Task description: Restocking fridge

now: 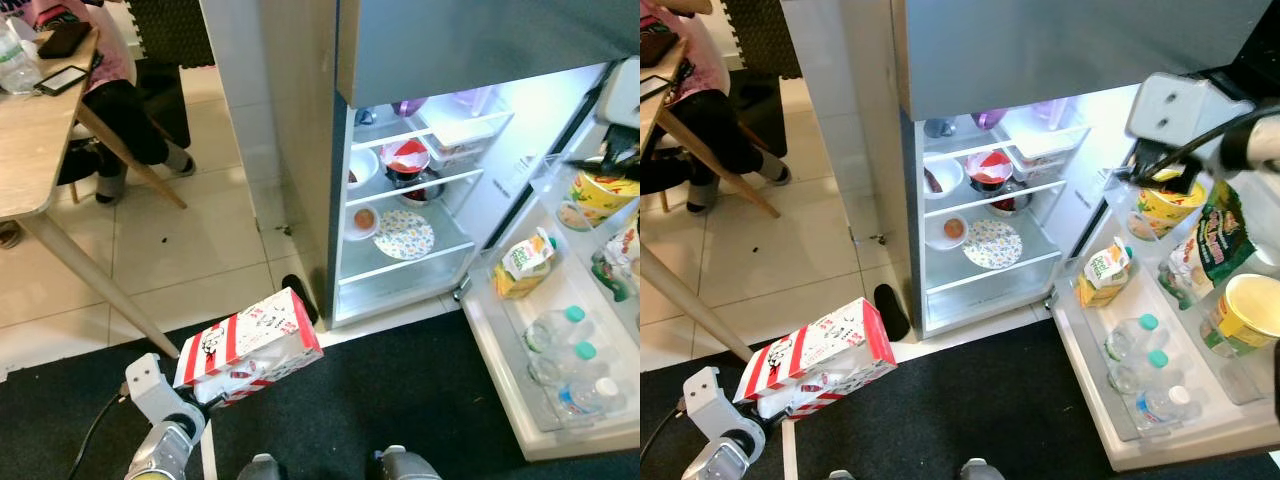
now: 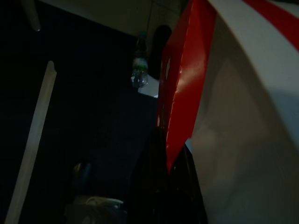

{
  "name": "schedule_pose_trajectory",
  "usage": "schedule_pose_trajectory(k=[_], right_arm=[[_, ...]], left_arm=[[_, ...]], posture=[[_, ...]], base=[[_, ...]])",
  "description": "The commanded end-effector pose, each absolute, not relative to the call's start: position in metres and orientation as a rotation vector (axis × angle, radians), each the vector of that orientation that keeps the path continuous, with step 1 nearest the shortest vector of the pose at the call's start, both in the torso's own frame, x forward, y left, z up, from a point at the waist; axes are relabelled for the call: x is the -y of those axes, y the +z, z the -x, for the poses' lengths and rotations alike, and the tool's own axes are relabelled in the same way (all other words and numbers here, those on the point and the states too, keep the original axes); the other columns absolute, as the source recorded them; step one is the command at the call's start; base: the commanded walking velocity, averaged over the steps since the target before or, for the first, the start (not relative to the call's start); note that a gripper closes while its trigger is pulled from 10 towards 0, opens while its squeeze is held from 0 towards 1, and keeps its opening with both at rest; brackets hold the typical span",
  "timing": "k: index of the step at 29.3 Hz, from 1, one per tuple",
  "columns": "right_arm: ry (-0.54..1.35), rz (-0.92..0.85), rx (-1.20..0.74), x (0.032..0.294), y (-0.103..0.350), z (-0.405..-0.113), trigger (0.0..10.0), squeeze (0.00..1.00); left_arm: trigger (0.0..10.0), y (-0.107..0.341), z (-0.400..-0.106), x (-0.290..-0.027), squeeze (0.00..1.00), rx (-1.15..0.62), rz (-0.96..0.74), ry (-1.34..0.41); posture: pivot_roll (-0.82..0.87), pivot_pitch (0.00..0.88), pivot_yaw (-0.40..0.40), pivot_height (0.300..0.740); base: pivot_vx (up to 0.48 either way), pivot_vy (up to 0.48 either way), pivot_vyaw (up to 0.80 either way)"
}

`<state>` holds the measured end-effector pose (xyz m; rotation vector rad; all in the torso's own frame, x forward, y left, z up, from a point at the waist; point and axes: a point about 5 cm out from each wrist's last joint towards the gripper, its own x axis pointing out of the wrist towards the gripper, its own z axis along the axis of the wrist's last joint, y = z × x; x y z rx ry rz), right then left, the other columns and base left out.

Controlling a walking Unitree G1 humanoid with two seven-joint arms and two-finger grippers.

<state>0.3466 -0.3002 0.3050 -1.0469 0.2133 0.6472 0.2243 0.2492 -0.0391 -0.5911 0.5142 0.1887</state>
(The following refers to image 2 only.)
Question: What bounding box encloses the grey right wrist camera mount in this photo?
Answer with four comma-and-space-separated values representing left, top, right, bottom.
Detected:
65, 196, 128, 224

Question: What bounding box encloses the small green-label clear bottle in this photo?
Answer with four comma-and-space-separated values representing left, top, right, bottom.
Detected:
130, 30, 150, 89

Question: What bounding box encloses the white floor frame bar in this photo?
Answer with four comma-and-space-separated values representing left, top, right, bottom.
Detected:
4, 60, 57, 224

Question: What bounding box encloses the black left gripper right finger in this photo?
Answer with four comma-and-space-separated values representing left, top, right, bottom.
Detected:
171, 142, 207, 224

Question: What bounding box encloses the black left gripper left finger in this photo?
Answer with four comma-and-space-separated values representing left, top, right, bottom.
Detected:
130, 127, 172, 224

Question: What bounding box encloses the red white striped KFC box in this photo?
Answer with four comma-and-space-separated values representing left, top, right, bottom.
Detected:
156, 0, 299, 224

